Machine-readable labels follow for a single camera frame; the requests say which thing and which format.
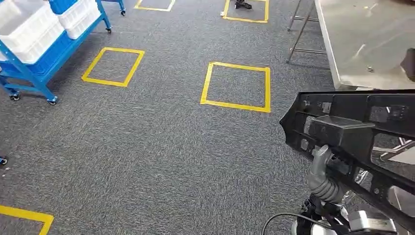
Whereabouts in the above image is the yellow tape floor square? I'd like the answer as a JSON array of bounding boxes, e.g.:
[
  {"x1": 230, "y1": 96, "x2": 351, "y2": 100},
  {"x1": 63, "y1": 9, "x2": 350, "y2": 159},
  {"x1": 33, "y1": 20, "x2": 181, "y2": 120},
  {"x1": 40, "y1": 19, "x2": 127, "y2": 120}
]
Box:
[
  {"x1": 80, "y1": 47, "x2": 146, "y2": 88},
  {"x1": 200, "y1": 61, "x2": 272, "y2": 114}
]

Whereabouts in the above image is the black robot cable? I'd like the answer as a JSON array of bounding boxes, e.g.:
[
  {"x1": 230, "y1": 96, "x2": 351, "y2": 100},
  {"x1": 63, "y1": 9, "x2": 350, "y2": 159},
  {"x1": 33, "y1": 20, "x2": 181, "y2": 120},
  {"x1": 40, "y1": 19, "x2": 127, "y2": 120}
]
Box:
[{"x1": 260, "y1": 212, "x2": 326, "y2": 235}]

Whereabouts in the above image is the steel table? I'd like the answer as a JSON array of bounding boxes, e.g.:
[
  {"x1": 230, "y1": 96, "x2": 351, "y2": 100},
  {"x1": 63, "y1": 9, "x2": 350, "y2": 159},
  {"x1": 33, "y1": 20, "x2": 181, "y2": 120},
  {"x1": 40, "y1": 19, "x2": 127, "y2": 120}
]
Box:
[{"x1": 286, "y1": 0, "x2": 415, "y2": 91}]

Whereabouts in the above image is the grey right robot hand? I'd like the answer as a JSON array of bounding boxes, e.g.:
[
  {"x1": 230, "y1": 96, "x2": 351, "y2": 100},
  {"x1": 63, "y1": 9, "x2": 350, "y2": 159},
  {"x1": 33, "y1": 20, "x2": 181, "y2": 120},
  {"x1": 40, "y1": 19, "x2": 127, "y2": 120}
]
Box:
[{"x1": 309, "y1": 144, "x2": 337, "y2": 182}]

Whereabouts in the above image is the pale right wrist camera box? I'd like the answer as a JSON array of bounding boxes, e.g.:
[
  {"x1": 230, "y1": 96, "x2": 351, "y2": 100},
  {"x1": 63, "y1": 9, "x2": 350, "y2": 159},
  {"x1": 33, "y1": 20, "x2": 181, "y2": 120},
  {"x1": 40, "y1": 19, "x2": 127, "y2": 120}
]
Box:
[{"x1": 348, "y1": 210, "x2": 398, "y2": 235}]

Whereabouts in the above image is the black plastic car panel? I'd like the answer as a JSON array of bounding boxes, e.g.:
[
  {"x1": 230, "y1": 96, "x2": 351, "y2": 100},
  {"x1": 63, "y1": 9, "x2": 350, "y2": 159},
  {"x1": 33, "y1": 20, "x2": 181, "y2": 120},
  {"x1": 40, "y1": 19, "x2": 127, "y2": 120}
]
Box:
[{"x1": 279, "y1": 90, "x2": 415, "y2": 233}]

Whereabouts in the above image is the white plastic bin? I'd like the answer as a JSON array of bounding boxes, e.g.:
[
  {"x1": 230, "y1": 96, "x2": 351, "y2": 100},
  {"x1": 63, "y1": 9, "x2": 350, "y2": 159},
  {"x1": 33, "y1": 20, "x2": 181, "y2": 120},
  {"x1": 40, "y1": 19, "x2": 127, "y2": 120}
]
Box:
[
  {"x1": 0, "y1": 0, "x2": 65, "y2": 65},
  {"x1": 56, "y1": 0, "x2": 102, "y2": 41}
]

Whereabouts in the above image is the blue plastic bin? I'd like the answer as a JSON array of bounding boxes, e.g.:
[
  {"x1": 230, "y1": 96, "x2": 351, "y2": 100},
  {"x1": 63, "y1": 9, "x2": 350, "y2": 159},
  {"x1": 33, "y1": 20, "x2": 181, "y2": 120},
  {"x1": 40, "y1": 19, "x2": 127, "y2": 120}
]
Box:
[{"x1": 48, "y1": 0, "x2": 79, "y2": 16}]

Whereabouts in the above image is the dark brown block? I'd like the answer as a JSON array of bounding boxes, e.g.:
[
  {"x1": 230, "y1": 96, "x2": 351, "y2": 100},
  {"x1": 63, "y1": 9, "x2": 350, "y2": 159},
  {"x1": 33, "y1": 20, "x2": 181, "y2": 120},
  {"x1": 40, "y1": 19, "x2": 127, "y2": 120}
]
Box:
[{"x1": 399, "y1": 47, "x2": 415, "y2": 82}]

